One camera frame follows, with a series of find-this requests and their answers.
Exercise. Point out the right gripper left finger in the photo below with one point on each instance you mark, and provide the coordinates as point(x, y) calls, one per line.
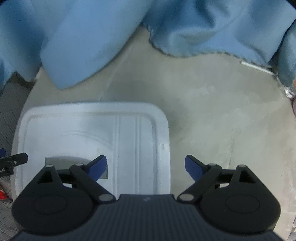
point(86, 177)

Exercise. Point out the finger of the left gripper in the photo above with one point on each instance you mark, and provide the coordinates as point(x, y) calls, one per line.
point(2, 153)

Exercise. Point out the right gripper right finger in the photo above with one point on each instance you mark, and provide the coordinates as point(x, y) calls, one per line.
point(205, 177)

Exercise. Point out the white bin lid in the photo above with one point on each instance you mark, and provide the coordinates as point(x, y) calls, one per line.
point(134, 137)

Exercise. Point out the red sleeve forearm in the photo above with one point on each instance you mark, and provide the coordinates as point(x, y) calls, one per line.
point(5, 191)

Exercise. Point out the blue curtain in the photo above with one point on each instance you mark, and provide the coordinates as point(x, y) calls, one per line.
point(74, 39)

